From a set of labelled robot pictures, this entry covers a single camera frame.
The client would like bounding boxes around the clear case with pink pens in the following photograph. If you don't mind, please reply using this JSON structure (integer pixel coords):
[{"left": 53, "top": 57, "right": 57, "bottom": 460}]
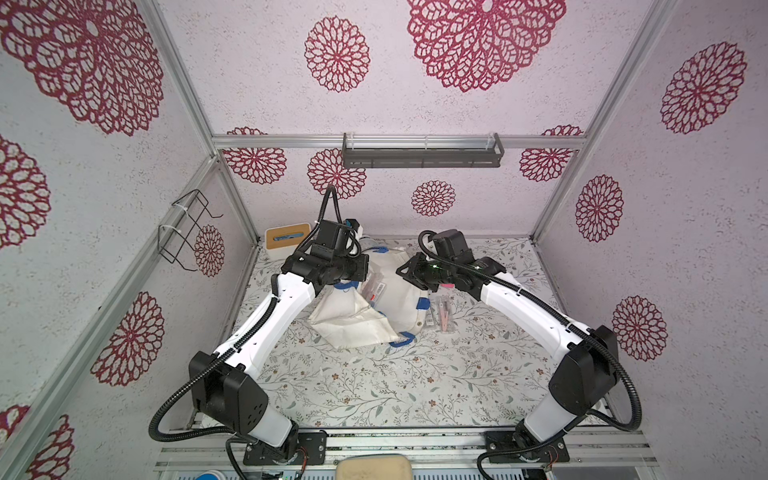
[{"left": 425, "top": 284, "right": 457, "bottom": 334}]

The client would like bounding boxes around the white canvas cartoon tote bag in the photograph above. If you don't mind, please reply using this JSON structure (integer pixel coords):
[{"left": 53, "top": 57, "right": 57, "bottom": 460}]
[{"left": 309, "top": 247, "right": 431, "bottom": 350}]

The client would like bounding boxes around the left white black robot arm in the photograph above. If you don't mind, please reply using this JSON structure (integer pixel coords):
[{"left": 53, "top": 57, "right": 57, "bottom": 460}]
[{"left": 148, "top": 185, "right": 369, "bottom": 463}]

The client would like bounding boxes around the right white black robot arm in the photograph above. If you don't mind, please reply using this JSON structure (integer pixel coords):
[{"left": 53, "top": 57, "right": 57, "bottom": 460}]
[{"left": 396, "top": 229, "right": 643, "bottom": 461}]

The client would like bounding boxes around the white wooden-top tissue box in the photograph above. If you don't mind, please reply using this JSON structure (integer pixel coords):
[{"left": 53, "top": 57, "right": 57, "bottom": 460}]
[{"left": 264, "top": 223, "right": 311, "bottom": 261}]

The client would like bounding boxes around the floral table mat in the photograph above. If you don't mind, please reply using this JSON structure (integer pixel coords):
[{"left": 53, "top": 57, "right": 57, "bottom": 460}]
[{"left": 230, "top": 237, "right": 616, "bottom": 428}]

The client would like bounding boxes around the beige cushioned pad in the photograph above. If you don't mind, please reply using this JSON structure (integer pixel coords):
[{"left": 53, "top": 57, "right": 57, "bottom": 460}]
[{"left": 335, "top": 455, "right": 414, "bottom": 480}]

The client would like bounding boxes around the black wire wall rack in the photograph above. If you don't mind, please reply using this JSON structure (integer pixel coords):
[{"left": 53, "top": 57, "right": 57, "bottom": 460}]
[{"left": 156, "top": 189, "right": 223, "bottom": 272}]

